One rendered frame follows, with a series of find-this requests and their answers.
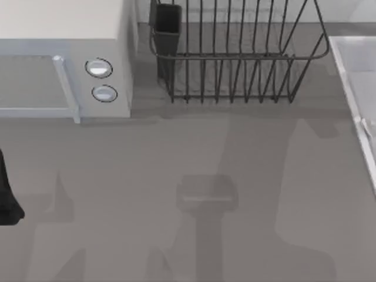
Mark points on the pale microwave oven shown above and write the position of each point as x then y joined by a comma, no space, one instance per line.
97,23

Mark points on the microwave oven glass door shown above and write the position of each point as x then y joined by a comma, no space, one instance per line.
32,82

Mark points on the black cutlery holder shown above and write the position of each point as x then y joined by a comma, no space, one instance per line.
167,26

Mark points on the large round microwave knob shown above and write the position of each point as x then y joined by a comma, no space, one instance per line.
98,68

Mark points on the small round microwave knob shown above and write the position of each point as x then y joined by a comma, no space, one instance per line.
104,93

